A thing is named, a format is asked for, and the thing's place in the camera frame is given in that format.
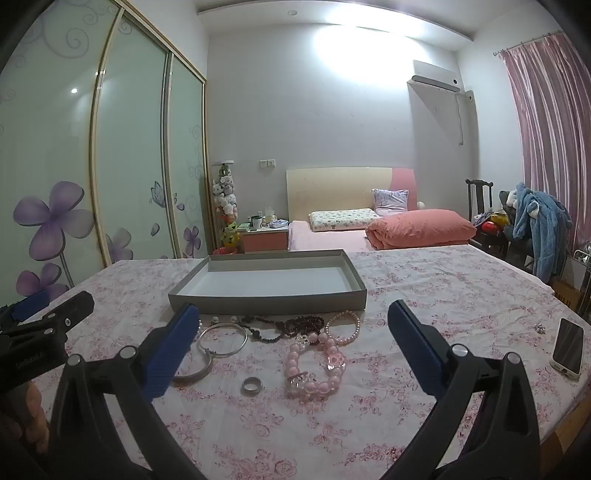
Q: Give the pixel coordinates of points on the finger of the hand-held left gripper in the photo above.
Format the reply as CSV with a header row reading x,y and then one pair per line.
x,y
69,310
30,304

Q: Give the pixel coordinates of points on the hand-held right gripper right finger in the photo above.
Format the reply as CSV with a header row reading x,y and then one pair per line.
x,y
415,350

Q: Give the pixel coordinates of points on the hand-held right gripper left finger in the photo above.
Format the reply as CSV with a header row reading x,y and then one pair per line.
x,y
168,355

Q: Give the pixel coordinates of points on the grey cuff bangle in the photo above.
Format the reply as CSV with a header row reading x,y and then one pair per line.
x,y
198,374

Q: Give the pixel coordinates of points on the thin silver bangle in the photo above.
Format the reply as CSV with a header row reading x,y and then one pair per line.
x,y
210,353

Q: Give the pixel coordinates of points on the grey cardboard tray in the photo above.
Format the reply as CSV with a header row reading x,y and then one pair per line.
x,y
277,277

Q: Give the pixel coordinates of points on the person's left hand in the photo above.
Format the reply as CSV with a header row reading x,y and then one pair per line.
x,y
30,415

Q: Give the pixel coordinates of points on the pink floral tablecloth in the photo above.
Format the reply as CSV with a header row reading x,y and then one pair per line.
x,y
438,286

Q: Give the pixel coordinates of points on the red bin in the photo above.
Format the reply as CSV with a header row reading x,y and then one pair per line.
x,y
224,250

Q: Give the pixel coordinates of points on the pink folded duvet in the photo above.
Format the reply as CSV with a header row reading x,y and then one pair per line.
x,y
415,228

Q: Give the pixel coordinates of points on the small silver earring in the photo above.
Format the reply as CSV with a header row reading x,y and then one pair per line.
x,y
539,328

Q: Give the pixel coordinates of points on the bed with pink sheet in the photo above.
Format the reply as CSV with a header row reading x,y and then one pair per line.
x,y
323,240

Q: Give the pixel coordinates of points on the red and yellow toys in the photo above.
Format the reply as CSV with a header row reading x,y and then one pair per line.
x,y
491,224

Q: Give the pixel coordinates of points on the pink nightstand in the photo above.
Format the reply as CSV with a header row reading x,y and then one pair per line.
x,y
265,241

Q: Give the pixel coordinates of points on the white printed pillow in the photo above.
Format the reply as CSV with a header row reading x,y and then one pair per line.
x,y
341,219

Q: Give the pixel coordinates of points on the lavender pillow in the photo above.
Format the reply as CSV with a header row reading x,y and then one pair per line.
x,y
390,201

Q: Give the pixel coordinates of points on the smartphone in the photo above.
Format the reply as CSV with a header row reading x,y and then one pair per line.
x,y
568,346

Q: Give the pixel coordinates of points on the white mug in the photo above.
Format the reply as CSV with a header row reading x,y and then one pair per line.
x,y
256,223

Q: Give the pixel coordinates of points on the cardboard box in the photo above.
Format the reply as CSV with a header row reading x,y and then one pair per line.
x,y
565,293

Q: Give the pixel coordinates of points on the dark wooden chair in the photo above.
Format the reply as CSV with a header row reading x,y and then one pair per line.
x,y
475,198

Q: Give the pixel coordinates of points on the hanging plush toys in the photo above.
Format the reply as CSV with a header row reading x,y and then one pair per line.
x,y
226,198

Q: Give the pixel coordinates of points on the blue fleece robe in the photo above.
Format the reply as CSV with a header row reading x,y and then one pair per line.
x,y
545,226

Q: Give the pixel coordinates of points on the cream and pink headboard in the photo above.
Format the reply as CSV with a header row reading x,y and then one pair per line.
x,y
332,189

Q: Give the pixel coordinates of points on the floral sliding door wardrobe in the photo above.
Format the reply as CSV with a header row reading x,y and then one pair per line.
x,y
129,138

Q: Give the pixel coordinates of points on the metal rack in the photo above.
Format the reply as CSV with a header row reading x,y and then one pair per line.
x,y
582,261

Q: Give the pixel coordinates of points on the pink curtain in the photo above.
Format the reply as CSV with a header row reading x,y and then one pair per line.
x,y
549,138

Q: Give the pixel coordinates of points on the white air conditioner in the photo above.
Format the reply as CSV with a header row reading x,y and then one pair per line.
x,y
436,76

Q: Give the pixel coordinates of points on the curtain rod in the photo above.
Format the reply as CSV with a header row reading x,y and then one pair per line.
x,y
521,44

